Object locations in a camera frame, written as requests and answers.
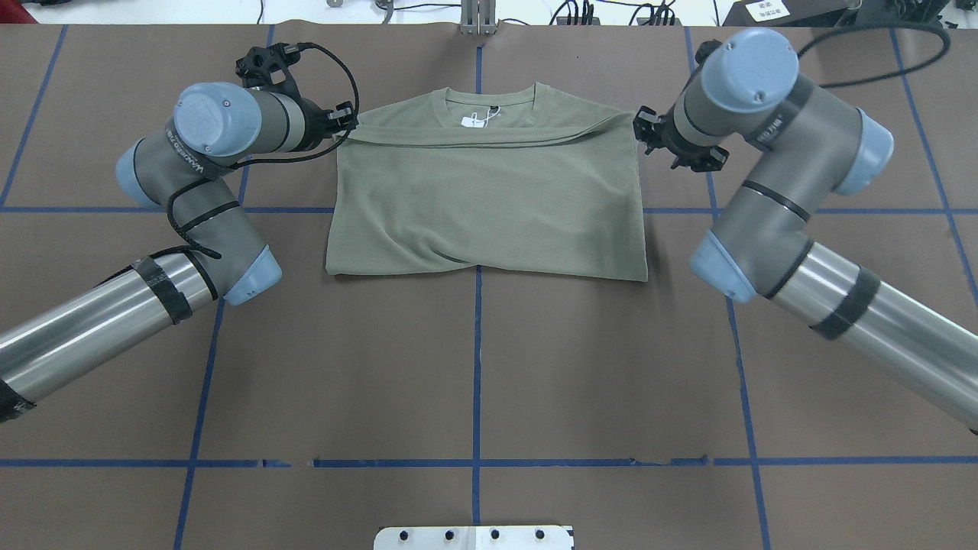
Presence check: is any white paper garment tag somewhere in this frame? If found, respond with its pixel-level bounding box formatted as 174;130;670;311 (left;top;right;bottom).
460;105;502;128

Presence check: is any black braided right cable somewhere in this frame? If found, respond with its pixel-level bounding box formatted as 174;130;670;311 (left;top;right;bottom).
795;21;953;89

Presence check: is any olive green long-sleeve shirt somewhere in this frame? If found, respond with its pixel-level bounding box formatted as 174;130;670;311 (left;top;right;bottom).
324;82;649;282

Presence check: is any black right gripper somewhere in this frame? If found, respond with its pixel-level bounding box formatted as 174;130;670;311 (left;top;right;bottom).
633;105;729;173

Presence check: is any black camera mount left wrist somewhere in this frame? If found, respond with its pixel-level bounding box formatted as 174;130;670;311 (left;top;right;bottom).
235;43;301;100

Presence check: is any white metal mounting plate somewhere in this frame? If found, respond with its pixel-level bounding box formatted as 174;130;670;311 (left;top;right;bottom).
373;525;575;549

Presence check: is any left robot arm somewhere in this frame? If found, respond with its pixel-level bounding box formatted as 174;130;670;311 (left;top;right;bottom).
1;82;360;422

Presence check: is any grey aluminium frame post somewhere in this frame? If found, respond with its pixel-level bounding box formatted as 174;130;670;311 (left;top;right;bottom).
458;0;498;36

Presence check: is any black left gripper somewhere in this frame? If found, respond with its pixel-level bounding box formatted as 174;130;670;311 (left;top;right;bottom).
294;98;359;152

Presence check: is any black box with label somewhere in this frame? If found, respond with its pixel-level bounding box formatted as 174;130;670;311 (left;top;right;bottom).
721;1;863;28

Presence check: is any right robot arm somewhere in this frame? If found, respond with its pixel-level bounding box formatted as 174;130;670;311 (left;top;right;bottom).
633;27;977;432

